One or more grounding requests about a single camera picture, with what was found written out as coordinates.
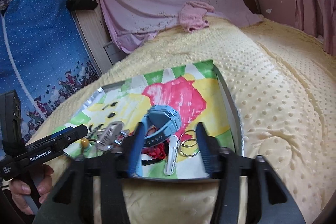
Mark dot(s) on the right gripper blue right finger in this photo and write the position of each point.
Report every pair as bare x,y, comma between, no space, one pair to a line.
268,199

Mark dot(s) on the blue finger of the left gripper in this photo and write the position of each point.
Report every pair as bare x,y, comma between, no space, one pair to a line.
61,142
63,131

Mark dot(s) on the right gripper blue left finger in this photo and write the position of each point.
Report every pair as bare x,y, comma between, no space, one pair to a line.
71,199

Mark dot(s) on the silver metal hair claw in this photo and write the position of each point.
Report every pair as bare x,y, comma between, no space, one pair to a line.
112,136

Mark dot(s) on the red string charm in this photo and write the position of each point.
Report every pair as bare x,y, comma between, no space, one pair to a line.
156,154

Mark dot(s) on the white hair clip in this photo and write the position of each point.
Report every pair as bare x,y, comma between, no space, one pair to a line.
172,155

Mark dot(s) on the light blue wrist watch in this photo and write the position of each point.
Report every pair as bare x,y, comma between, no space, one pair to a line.
165,119

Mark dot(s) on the person's left hand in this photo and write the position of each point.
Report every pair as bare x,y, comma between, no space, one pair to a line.
20,189

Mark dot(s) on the blue fabric wardrobe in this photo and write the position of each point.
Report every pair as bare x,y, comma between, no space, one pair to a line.
43,58

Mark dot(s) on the grey bedside drawer unit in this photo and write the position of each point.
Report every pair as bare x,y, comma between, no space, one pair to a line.
114,53

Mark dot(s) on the colourful drawing paper liner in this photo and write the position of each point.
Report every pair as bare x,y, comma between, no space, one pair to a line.
155,108

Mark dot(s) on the wooden cabinet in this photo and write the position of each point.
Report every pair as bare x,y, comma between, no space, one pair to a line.
95,35

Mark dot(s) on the yellow dotted bed blanket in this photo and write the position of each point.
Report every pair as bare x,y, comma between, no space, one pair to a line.
280,79

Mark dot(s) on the black hanging bag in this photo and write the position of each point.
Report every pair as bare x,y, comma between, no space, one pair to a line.
80,5

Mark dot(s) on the pink crumpled towel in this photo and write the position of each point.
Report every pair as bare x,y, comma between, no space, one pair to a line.
191,16

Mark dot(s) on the pink window curtain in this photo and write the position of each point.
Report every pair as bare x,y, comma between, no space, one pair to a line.
317,18

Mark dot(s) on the amber bead keychain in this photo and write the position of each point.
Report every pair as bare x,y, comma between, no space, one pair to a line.
92,136

